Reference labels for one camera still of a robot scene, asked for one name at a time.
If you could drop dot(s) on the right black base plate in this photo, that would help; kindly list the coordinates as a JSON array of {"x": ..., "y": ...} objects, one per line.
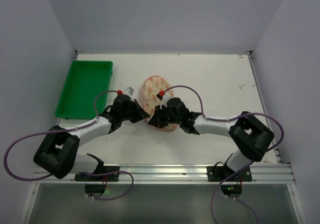
[{"x": 218, "y": 173}]

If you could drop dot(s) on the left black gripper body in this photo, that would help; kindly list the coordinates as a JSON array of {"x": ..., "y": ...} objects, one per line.
[{"x": 135, "y": 110}]

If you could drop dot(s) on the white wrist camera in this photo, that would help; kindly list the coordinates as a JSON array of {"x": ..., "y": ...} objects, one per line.
[
  {"x": 163, "y": 100},
  {"x": 128, "y": 91}
]

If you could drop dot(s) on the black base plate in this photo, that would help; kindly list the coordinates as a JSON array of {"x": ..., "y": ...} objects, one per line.
[
  {"x": 218, "y": 173},
  {"x": 101, "y": 174}
]

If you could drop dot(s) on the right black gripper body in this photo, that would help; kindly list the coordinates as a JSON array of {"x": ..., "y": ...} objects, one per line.
[{"x": 161, "y": 117}]

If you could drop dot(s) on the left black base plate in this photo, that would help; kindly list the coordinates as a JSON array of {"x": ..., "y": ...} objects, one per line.
[{"x": 101, "y": 174}]

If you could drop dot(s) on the green plastic tray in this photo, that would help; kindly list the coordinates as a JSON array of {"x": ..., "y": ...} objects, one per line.
[{"x": 85, "y": 80}]

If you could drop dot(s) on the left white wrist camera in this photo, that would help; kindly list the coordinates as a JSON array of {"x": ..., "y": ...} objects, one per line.
[{"x": 128, "y": 91}]

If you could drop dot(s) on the aluminium mounting rail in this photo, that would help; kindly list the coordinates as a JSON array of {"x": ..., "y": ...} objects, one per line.
[{"x": 189, "y": 174}]

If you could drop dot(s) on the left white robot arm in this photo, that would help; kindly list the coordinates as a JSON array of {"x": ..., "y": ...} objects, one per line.
[{"x": 58, "y": 152}]

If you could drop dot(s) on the floral laundry bag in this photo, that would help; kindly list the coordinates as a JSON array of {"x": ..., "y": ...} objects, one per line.
[{"x": 148, "y": 91}]

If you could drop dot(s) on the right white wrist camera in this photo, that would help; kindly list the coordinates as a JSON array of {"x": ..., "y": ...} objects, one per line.
[{"x": 163, "y": 100}]

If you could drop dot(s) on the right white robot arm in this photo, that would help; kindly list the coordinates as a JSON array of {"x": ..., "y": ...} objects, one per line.
[{"x": 249, "y": 134}]

